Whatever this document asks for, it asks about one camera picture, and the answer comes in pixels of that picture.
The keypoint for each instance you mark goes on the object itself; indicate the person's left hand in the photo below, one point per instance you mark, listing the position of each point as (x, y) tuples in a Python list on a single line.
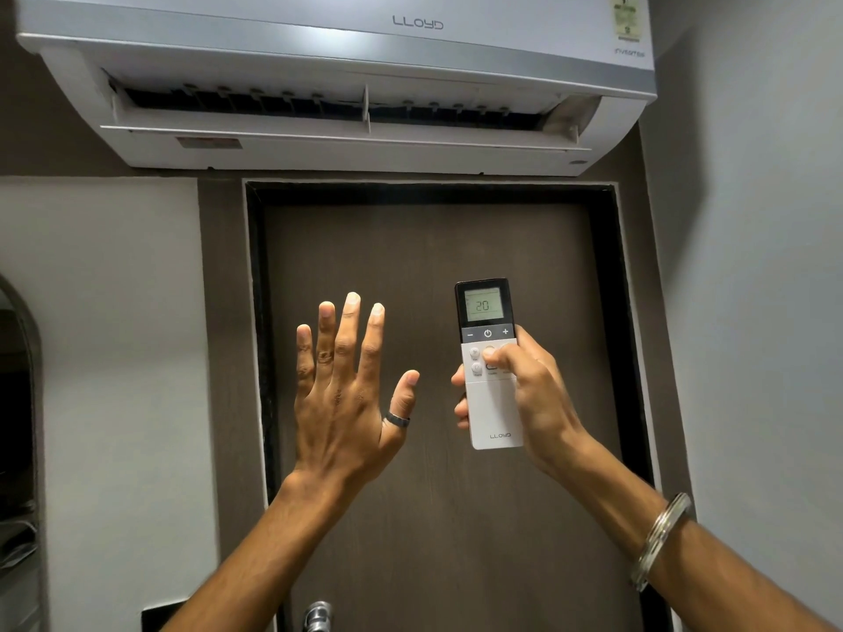
[(342, 414)]

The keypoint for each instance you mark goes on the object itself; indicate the person's right hand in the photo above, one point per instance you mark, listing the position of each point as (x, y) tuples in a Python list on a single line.
[(546, 408)]

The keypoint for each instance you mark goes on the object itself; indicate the person's left thumb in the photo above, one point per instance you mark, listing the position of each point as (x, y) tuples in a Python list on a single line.
[(403, 398)]

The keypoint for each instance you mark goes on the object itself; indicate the person's left little finger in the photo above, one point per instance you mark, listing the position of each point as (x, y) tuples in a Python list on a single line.
[(303, 358)]

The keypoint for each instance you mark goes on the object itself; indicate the person's right thumb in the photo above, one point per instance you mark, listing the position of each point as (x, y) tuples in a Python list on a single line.
[(504, 360)]

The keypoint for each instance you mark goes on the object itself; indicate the person's left middle finger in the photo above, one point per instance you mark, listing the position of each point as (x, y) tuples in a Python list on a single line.
[(348, 332)]

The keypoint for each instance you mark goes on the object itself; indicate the white air conditioner remote control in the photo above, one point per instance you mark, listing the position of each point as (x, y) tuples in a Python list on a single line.
[(491, 414)]

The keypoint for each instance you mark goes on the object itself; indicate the person's left forearm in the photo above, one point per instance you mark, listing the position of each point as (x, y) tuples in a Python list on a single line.
[(263, 552)]

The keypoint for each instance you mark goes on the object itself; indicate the person's right forearm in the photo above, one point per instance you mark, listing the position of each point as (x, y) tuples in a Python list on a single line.
[(698, 552)]

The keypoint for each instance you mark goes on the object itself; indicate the brown wooden door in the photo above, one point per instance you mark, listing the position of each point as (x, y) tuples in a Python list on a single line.
[(428, 256)]

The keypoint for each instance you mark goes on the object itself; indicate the energy label sticker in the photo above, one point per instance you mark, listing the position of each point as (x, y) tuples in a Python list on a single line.
[(627, 16)]

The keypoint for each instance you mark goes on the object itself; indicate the black door frame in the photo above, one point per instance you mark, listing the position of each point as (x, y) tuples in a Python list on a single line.
[(428, 192)]

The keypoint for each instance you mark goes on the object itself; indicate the white wall air conditioner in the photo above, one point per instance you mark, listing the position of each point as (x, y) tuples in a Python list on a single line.
[(342, 52)]

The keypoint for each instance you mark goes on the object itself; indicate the arched dark wall niche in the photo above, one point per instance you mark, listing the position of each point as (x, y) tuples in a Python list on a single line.
[(18, 454)]

